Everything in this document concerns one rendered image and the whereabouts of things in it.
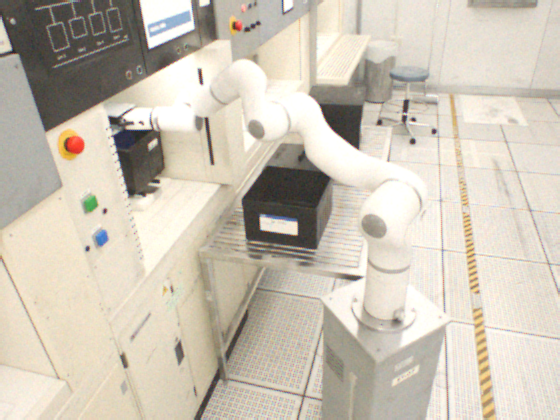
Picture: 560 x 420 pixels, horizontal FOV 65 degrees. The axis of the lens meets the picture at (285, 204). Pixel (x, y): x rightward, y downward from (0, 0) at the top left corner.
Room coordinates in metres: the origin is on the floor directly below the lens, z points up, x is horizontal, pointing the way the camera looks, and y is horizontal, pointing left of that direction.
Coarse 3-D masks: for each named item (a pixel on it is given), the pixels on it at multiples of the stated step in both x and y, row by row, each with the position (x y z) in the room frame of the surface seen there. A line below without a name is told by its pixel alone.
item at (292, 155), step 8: (280, 144) 1.94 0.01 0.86; (288, 144) 1.94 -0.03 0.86; (296, 144) 1.93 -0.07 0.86; (280, 152) 1.86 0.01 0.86; (288, 152) 1.85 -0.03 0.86; (296, 152) 1.85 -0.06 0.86; (304, 152) 1.81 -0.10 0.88; (272, 160) 1.78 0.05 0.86; (280, 160) 1.77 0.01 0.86; (288, 160) 1.77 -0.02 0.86; (296, 160) 1.76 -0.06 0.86; (304, 160) 1.76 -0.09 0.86; (304, 168) 1.68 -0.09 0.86; (312, 168) 1.68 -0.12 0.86
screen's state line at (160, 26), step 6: (186, 12) 1.48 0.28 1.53; (168, 18) 1.37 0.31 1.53; (174, 18) 1.40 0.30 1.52; (180, 18) 1.44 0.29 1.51; (186, 18) 1.47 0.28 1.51; (150, 24) 1.27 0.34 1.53; (156, 24) 1.30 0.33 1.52; (162, 24) 1.33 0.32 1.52; (168, 24) 1.36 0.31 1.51; (174, 24) 1.40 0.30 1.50; (180, 24) 1.43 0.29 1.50; (150, 30) 1.27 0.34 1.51; (156, 30) 1.30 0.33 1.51; (162, 30) 1.33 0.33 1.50; (150, 36) 1.26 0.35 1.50
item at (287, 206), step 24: (264, 168) 1.56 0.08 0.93; (288, 168) 1.56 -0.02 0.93; (264, 192) 1.54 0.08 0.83; (288, 192) 1.56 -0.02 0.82; (312, 192) 1.53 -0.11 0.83; (264, 216) 1.30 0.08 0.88; (288, 216) 1.27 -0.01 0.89; (312, 216) 1.25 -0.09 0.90; (264, 240) 1.30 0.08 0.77; (288, 240) 1.28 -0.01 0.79; (312, 240) 1.25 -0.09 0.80
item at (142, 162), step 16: (112, 112) 1.46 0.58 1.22; (112, 128) 1.50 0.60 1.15; (144, 144) 1.47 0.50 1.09; (160, 144) 1.57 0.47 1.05; (128, 160) 1.38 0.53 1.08; (144, 160) 1.46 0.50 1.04; (160, 160) 1.56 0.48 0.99; (128, 176) 1.39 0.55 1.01; (144, 176) 1.44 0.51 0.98; (128, 192) 1.45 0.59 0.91
